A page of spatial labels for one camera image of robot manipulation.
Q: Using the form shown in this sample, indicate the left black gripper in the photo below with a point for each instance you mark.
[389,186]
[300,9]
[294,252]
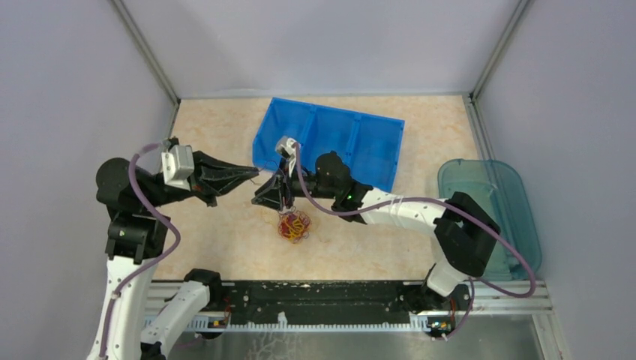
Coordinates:
[209,176]

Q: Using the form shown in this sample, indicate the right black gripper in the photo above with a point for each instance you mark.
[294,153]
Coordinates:
[271,194]

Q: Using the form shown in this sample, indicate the coloured wire ball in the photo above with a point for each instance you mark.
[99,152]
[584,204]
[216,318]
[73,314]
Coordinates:
[293,225]

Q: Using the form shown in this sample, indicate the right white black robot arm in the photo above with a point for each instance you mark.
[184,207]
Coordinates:
[463,234]

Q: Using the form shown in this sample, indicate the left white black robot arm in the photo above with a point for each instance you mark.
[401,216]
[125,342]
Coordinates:
[135,246]

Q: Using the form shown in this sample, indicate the blue three-compartment plastic bin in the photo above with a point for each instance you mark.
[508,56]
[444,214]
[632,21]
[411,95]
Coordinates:
[370,145]

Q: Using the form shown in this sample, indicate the teal transparent plastic tray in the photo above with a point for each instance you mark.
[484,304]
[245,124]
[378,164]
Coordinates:
[499,190]

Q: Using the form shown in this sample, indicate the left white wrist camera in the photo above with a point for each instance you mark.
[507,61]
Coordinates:
[177,166]

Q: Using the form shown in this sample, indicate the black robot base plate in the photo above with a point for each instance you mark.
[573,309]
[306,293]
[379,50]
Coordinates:
[330,303]

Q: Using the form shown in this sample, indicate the aluminium frame rail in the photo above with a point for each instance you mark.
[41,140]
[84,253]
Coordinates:
[488,301]

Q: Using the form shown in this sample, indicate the left aluminium corner post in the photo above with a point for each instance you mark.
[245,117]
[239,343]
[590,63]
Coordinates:
[139,41]

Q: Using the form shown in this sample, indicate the aluminium corner post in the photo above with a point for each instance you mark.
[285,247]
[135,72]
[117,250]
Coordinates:
[501,45]
[139,41]

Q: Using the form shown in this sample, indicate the right aluminium corner post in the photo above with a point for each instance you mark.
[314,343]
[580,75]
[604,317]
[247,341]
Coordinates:
[501,45]

